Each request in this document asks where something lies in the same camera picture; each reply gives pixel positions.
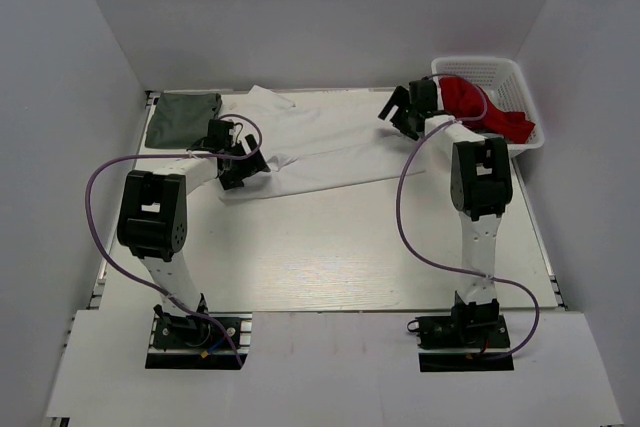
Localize white t shirt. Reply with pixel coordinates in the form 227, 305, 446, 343
218, 85, 415, 203

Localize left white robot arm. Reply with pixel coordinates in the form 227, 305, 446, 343
117, 114, 270, 346

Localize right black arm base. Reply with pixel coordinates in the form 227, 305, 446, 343
407, 296, 514, 373

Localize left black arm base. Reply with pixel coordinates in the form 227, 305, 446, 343
145, 306, 252, 371

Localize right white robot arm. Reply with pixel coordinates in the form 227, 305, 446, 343
378, 74, 513, 307

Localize red t shirt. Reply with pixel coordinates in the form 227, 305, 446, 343
439, 76, 535, 144

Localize folded dark green t shirt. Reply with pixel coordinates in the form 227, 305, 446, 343
145, 93, 222, 150

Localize white plastic basket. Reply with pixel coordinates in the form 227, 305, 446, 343
431, 56, 545, 157

